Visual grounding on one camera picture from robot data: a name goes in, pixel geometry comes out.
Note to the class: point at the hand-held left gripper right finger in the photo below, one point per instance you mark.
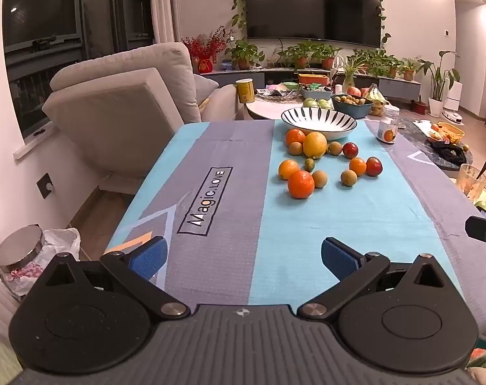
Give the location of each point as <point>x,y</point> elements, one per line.
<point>339,258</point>

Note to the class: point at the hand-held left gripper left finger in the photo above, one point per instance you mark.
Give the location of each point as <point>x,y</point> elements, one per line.
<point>148,257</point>

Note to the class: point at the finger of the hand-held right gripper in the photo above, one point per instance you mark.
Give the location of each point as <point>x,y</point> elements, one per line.
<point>481,228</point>

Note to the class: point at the large orange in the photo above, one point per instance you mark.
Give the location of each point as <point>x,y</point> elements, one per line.
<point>301,184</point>

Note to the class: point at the small orange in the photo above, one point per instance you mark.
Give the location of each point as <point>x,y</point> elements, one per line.
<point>357,166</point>

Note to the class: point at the red plum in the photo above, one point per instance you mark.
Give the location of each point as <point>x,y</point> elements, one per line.
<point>374,166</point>
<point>350,150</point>

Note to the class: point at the large yellow lemon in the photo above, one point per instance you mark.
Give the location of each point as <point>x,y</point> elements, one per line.
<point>315,144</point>

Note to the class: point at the white striped bowl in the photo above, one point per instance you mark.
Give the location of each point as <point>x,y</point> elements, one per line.
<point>319,122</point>

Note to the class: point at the green apple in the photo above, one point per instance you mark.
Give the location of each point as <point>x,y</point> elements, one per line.
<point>484,200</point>

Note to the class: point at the blue grey printed tablecloth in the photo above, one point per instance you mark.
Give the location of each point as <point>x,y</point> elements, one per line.
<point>307,228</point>

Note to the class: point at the glass mug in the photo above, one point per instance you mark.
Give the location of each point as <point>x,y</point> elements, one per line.
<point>469,184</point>

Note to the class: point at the metal spoon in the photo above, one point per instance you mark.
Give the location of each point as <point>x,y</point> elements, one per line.
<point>484,166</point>

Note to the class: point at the black cloth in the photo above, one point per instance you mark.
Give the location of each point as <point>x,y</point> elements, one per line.
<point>447,151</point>

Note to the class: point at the orange plastic basket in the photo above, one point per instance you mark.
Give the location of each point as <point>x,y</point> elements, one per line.
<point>453,132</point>

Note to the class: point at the white paper sheet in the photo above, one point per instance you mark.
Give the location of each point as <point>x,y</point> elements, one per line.
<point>423,126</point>

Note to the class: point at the dark marble round table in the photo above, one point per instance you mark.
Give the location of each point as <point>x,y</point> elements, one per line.
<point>411,132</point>

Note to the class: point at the tall plant in white pot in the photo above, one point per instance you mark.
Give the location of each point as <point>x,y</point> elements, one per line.
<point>435,106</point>

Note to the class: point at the glass jar with metal lid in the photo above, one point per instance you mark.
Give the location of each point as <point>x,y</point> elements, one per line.
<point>18,244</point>

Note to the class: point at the white robot vacuum dock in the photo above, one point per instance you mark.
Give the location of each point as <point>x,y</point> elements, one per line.
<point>453,100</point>

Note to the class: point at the small plant in red pot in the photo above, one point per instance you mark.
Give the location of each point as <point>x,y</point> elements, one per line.
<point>419,107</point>

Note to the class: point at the supplement jar with white lid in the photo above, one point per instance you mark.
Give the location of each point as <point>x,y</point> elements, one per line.
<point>388,128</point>

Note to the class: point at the teal bowl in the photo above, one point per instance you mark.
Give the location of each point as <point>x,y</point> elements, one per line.
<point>353,111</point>

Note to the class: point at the beige sofa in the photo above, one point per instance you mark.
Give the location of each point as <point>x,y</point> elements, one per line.
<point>118,108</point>

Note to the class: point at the tray of green apples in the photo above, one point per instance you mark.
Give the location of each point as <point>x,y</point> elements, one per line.
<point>311,103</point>

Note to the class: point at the pile of longans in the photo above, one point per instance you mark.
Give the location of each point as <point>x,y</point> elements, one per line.
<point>349,99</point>

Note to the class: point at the yellow cushion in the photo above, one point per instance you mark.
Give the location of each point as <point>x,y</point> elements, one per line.
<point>203,104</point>

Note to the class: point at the grey television cabinet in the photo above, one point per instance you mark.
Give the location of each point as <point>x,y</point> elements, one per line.
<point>399,88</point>

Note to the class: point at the white round coffee table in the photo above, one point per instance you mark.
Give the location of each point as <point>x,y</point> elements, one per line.
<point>267,110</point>

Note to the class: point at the teal snack basket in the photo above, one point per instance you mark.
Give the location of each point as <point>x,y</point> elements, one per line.
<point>315,93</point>

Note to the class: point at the red apple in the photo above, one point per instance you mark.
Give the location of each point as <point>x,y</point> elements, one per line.
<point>354,91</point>

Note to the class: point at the bunch of bananas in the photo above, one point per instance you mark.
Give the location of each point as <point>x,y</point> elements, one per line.
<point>375,94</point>

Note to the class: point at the small white bottle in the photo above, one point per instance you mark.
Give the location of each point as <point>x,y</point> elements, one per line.
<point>338,89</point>

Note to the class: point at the green potted plant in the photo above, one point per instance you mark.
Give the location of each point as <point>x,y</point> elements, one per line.
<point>301,62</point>
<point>365,58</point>
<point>408,75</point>
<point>243,63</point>
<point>392,71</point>
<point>328,63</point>

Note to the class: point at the green lidded container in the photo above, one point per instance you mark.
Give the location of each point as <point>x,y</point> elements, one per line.
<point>291,86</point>

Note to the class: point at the grey cushion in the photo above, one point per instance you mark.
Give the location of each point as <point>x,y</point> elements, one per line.
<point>204,86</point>

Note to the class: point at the glass vase with plant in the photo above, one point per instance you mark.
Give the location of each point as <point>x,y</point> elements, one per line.
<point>350,78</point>

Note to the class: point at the orange box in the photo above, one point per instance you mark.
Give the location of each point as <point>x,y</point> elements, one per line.
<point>313,79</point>

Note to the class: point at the yellow tin can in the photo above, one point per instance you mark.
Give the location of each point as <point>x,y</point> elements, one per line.
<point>245,91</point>

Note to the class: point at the red berry plant red pot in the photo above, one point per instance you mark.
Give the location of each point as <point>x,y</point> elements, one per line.
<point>204,66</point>

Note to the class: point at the thin plant in small pot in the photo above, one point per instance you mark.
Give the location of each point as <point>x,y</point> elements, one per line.
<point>271,64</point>

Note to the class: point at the white curtain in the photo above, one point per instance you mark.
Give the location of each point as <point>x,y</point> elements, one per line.
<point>164,4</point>

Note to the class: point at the dark framed window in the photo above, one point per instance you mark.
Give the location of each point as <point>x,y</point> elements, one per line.
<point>38,8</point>

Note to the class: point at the dark wall socket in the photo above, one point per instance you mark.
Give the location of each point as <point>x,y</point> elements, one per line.
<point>45,185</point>

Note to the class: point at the wall television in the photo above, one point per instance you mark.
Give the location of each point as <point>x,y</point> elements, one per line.
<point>315,8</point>

